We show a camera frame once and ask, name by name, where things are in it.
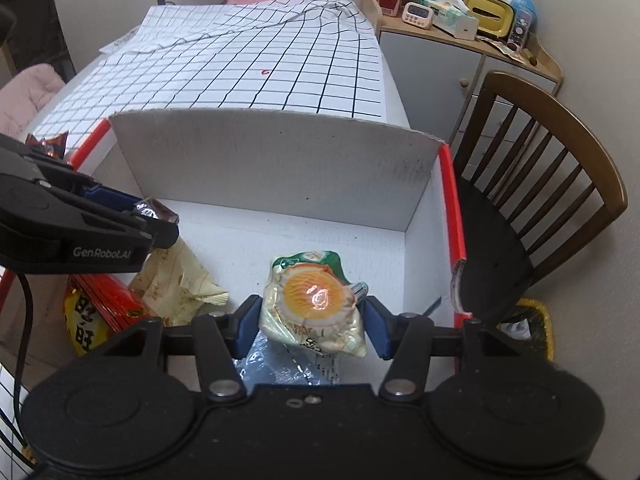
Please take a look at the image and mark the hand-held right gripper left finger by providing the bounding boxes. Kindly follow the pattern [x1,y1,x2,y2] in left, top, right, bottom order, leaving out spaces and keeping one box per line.
[70,296,263,402]

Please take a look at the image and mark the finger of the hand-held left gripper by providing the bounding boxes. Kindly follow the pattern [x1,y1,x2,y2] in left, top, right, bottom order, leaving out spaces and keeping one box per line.
[0,132,140,212]
[0,171,179,251]

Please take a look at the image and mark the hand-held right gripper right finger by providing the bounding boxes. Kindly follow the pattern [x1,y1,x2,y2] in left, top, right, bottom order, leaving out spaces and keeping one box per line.
[364,296,558,402]

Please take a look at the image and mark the light blue snack packet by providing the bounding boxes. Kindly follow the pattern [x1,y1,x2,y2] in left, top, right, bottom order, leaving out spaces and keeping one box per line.
[231,332,306,387]

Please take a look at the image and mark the small brown foil snack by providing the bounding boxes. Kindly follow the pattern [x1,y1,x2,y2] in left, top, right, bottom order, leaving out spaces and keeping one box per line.
[134,199,179,226]

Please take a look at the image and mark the egg snack packet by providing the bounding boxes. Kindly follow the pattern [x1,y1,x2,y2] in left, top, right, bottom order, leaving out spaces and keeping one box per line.
[258,250,368,358]

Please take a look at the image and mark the red yellow snack bag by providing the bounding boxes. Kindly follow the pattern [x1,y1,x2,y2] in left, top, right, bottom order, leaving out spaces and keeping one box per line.
[62,274,151,357]

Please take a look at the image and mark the red brown foil snack packet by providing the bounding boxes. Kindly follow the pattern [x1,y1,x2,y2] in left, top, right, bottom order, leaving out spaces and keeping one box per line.
[26,131,69,157]

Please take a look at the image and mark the cream snack packet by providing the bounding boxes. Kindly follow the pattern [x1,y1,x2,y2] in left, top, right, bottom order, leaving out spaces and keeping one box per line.
[129,237,230,326]

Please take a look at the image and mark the red cardboard box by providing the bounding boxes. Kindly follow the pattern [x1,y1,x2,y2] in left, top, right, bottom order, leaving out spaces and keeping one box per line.
[0,108,473,386]

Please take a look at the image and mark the pink padded jacket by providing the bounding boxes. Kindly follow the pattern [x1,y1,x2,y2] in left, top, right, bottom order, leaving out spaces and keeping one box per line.
[0,64,66,136]

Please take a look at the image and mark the printed paper sheet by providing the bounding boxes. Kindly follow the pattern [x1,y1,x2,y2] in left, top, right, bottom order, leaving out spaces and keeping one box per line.
[99,27,141,55]

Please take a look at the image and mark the yellow trash bin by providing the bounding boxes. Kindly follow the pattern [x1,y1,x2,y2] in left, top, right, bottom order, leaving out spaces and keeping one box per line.
[495,299,556,361]

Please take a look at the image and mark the white grid tablecloth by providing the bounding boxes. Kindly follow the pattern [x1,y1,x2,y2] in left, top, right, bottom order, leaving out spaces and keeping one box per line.
[0,0,388,478]

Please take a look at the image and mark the wooden grey cabinet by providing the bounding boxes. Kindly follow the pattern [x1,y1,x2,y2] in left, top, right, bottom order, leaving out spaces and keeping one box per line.
[361,0,563,146]

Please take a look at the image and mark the brown wooden chair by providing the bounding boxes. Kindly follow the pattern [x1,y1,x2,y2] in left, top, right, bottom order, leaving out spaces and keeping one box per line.
[447,71,628,326]

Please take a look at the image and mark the white green tissue box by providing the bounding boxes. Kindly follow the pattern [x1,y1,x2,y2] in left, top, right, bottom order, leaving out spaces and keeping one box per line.
[421,0,480,40]

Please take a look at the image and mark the white digital timer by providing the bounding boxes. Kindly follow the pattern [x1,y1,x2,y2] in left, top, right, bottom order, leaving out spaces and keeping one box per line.
[402,1,431,26]

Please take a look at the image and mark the dark patterned canister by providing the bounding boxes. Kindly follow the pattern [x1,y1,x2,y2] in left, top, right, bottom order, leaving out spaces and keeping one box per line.
[506,10,532,52]

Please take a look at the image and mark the yellow tissue holder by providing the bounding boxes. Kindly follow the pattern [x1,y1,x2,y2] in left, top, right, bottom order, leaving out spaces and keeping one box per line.
[462,0,516,38]

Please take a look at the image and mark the blue wipes pack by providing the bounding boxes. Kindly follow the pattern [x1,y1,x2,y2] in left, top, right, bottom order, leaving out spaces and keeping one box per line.
[505,0,537,26]

